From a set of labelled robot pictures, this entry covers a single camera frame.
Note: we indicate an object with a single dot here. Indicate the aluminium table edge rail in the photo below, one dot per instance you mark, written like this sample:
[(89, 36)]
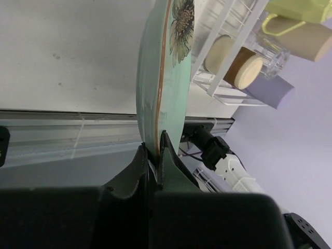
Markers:
[(37, 137)]

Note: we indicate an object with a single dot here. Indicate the metal tin cup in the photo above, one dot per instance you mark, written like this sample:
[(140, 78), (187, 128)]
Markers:
[(244, 69)]

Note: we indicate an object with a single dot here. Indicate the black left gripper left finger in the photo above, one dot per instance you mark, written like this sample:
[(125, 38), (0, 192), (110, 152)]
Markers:
[(113, 215)]

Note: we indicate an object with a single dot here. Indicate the clear glass tumbler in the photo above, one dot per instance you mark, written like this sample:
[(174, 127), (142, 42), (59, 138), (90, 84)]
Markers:
[(274, 55)]

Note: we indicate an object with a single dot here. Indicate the green floral plate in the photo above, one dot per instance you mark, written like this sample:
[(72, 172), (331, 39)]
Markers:
[(163, 73)]

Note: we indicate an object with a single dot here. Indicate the white wire dish rack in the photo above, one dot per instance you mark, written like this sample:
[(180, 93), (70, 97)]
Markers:
[(214, 20)]

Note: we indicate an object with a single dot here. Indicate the purple plastic cup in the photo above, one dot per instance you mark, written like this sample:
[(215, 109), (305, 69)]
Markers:
[(275, 92)]

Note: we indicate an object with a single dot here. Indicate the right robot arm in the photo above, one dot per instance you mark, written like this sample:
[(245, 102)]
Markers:
[(221, 170)]

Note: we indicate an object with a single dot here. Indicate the beige plastic cup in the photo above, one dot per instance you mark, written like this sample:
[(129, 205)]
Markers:
[(311, 41)]

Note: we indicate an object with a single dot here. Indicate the yellow-green faceted mug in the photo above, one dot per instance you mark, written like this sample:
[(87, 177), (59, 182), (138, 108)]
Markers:
[(301, 11)]

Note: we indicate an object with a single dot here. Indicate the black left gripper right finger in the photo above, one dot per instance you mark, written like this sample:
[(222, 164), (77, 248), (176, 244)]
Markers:
[(185, 217)]

